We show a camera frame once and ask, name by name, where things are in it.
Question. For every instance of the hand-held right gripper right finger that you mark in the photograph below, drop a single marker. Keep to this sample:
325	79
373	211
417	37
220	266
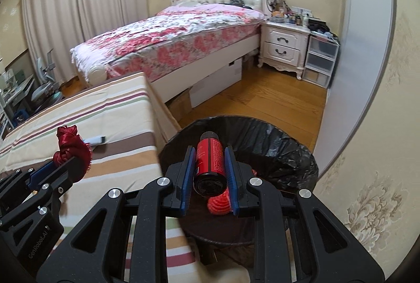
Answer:
231	184

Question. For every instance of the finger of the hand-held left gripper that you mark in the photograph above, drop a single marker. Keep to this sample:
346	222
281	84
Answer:
70	171
41	173

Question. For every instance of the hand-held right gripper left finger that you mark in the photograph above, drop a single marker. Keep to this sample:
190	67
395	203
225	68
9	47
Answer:
187	181

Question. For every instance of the dark red cloth flower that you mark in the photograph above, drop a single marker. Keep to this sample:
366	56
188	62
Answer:
70	143

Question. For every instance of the red bottle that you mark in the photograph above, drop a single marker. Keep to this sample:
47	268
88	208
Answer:
210	158

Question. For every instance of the white toothpaste tube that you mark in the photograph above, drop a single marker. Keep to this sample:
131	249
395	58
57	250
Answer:
95	139

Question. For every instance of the trash bin with black bag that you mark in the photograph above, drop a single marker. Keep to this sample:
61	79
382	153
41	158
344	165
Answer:
279	152

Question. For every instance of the striped cloth table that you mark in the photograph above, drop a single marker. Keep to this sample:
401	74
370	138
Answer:
98	106

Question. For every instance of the brown cardboard box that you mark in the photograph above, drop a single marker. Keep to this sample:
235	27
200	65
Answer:
180	104

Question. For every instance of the grey desk chair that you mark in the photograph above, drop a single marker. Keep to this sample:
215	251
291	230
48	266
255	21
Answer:
46	93

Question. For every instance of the white storage box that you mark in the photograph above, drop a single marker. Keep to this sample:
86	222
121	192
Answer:
213	83

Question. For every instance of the floral quilt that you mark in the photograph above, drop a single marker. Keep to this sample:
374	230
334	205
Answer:
157	37

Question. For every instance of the white nightstand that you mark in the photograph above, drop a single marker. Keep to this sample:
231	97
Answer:
282	43

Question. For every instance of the plastic drawer unit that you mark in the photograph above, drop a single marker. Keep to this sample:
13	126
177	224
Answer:
320	56

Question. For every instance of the beige curtain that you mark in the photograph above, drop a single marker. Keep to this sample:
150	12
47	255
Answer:
82	1

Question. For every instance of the group of small bottles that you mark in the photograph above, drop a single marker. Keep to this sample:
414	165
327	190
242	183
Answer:
288	15

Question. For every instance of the dark clothes pile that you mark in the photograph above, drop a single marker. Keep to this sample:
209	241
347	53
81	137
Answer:
320	28

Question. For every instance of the white wardrobe door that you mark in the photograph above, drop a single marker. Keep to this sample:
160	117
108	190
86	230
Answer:
361	56

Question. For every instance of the black cloth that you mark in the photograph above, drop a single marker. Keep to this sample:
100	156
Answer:
236	1

